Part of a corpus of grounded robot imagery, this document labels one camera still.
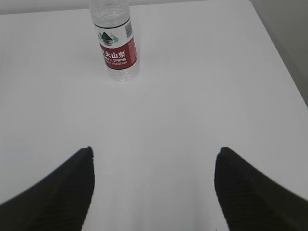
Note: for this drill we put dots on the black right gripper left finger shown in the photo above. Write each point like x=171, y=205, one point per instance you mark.
x=59, y=202

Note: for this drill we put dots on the Nongfu Spring water bottle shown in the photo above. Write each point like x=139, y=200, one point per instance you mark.
x=112, y=22

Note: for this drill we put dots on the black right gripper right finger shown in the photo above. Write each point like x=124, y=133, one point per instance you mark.
x=251, y=201

